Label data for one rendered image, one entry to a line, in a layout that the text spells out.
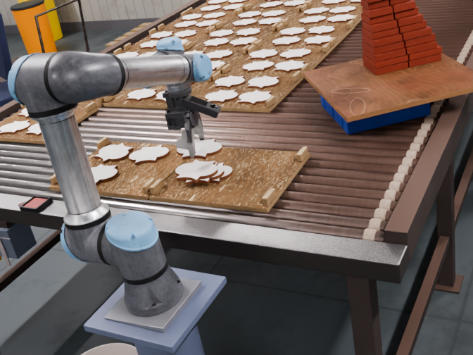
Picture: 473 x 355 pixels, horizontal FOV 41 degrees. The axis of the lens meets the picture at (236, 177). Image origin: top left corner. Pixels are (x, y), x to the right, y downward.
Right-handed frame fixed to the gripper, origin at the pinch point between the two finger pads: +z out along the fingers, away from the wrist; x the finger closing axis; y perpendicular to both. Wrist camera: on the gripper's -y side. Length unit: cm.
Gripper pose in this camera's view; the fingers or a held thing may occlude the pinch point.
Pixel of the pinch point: (199, 148)
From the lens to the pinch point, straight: 198.7
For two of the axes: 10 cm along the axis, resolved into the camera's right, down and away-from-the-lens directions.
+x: -2.2, 4.8, -8.5
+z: 1.7, 8.7, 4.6
